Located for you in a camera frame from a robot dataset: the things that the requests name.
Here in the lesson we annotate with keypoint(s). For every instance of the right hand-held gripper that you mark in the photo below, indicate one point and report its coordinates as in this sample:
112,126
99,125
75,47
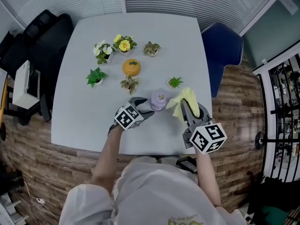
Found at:
208,137

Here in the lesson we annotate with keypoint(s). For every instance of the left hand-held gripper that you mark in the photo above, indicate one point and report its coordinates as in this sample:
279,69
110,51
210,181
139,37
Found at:
124,118

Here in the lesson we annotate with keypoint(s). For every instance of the yellow knitted cloth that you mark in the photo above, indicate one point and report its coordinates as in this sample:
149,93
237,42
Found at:
189,97

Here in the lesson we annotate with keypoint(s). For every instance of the person's right forearm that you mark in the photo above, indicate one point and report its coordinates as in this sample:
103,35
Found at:
206,177

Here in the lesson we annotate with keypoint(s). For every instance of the person's left forearm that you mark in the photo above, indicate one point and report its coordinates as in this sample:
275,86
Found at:
107,156

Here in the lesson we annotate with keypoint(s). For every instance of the large-leaved variegated potted plant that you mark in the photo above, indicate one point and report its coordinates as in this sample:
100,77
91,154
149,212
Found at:
129,83

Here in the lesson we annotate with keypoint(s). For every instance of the spiky green potted plant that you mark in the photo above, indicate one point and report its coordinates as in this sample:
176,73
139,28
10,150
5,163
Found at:
175,82

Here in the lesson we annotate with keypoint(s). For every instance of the orange pumpkin-shaped jar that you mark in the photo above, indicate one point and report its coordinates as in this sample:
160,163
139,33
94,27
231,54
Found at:
131,68

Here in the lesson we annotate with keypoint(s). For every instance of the green leafy potted plant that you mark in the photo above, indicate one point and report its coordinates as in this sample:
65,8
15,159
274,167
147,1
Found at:
95,77

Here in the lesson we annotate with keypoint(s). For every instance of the small variegated potted plant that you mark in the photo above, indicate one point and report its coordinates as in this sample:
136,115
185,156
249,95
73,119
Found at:
152,48

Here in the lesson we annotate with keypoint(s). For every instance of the yellow flower potted plant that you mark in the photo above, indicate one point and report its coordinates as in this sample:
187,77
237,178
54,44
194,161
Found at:
124,45

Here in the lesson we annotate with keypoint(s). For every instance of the white flower potted plant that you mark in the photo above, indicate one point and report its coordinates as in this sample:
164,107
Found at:
102,51

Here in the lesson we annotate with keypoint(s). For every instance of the blue chair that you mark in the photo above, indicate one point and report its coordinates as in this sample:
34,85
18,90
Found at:
220,48

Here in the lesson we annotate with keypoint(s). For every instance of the black metal railing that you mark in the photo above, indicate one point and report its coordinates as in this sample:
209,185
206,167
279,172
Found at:
284,112

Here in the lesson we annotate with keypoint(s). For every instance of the person's white shirt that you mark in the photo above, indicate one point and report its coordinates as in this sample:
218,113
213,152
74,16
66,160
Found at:
152,196

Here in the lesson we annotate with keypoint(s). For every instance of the black bag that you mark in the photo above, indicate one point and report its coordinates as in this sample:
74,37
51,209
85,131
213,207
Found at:
269,191

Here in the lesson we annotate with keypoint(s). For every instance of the frosted glass door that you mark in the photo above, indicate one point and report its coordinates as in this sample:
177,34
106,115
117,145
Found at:
269,36

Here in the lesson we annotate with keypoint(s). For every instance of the black office chair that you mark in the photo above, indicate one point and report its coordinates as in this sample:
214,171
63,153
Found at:
11,55
54,36

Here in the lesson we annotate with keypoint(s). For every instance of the white printer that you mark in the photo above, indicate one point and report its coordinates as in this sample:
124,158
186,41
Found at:
22,88

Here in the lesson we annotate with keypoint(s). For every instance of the green round bin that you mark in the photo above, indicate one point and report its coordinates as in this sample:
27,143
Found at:
274,215

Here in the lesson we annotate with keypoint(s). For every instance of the white power plug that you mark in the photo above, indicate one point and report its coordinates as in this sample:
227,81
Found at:
40,200

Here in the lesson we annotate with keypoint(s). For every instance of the yellow round table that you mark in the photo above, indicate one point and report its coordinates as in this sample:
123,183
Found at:
2,102

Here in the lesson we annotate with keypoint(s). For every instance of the small white door notice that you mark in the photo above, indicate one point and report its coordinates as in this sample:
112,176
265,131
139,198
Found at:
288,3

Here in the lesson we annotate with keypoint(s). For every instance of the white shelf unit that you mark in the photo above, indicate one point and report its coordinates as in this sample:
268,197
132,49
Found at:
9,210

